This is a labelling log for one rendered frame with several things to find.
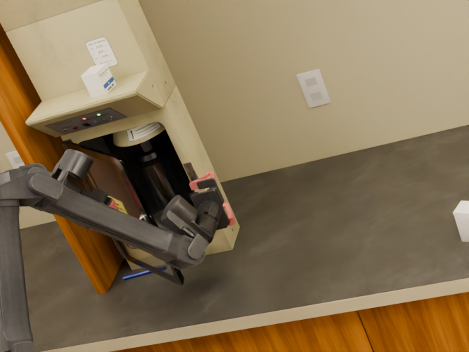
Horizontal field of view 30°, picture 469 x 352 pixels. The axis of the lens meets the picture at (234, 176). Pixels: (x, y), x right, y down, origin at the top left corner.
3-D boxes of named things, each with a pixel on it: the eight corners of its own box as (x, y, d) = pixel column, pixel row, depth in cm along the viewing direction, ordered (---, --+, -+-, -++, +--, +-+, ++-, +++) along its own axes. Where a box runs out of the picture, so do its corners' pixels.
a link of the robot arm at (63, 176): (43, 193, 211) (55, 194, 207) (56, 169, 213) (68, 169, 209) (65, 207, 215) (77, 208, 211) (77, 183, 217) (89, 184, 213)
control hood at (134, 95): (58, 133, 232) (40, 100, 228) (166, 103, 221) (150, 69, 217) (42, 155, 223) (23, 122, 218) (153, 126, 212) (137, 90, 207)
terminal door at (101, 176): (127, 258, 250) (65, 140, 232) (185, 286, 226) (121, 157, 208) (125, 259, 250) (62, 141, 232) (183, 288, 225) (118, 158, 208)
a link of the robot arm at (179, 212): (181, 269, 203) (197, 262, 196) (142, 239, 200) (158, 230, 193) (204, 229, 209) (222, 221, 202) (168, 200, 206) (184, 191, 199)
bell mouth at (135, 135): (124, 121, 249) (116, 105, 246) (179, 106, 243) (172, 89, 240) (105, 153, 234) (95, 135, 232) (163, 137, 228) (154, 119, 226)
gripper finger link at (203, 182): (220, 160, 214) (211, 181, 206) (230, 184, 217) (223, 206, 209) (195, 167, 216) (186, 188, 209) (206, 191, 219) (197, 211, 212)
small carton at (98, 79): (100, 87, 219) (90, 66, 216) (116, 84, 216) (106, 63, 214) (91, 97, 215) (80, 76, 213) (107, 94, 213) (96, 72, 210)
